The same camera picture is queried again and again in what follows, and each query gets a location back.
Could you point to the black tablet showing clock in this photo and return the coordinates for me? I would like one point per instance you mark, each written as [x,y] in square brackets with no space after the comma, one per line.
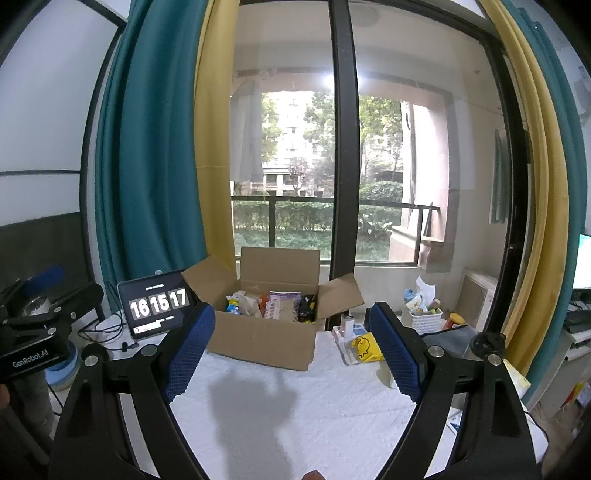
[157,307]

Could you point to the hanging garment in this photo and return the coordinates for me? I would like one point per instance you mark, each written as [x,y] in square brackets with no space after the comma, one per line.
[247,134]

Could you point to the clear packet red print label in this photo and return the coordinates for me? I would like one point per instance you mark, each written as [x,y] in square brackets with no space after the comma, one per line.
[249,304]

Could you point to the person's left forearm grey sleeve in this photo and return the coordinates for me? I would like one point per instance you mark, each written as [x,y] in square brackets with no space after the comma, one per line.
[30,415]

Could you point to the white plastic bag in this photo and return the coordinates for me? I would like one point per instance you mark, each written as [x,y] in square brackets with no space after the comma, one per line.
[422,290]

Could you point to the purple printed snack packet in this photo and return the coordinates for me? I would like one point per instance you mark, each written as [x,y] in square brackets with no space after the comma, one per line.
[282,307]

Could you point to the yellow curtain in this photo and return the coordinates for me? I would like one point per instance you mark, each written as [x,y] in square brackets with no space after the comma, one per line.
[214,138]
[535,161]

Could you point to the white lattice basket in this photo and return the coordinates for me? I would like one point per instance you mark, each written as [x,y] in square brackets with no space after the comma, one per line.
[422,319]

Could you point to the black keyboard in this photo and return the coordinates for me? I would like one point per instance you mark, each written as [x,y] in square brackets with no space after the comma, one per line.
[578,321]

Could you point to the white bottle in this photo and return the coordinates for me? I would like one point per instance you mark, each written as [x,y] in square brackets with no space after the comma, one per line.
[347,325]

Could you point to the cardboard box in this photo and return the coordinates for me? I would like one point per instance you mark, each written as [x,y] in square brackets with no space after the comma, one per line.
[263,341]

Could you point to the grey folded cloth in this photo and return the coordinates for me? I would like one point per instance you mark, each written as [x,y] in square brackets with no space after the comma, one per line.
[450,341]

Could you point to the pale blue round bin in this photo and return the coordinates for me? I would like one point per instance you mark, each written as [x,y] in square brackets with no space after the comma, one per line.
[63,371]

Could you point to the computer monitor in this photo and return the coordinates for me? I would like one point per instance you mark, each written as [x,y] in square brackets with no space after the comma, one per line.
[582,263]

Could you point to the orange snack packet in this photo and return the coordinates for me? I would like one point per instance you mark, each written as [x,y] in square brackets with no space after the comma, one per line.
[264,305]

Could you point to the balcony railing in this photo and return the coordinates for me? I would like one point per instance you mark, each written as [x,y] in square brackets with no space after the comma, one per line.
[323,203]

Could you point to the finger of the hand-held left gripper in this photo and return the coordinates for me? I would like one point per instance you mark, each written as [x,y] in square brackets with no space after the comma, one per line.
[44,277]
[78,300]

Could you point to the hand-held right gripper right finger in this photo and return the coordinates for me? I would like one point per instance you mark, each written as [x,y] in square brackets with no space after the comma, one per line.
[397,355]

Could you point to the teal curtain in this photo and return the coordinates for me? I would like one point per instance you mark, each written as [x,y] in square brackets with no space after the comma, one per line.
[563,138]
[138,161]

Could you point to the white tray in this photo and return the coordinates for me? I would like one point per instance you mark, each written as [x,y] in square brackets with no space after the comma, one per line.
[344,344]

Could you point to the yellow blue snack packet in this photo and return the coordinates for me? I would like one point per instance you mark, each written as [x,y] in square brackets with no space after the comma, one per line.
[232,305]

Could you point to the yellow plastic bag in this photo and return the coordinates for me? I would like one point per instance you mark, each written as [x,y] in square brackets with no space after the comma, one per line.
[365,350]

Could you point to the person's right hand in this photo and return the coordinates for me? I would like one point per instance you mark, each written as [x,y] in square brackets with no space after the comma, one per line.
[314,476]

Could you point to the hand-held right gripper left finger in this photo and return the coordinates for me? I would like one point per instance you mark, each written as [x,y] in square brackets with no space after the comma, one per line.
[194,346]

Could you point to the black window frame post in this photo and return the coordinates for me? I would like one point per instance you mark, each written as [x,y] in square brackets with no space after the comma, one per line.
[344,161]

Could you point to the black snack packet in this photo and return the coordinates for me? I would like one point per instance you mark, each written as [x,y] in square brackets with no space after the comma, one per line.
[308,310]

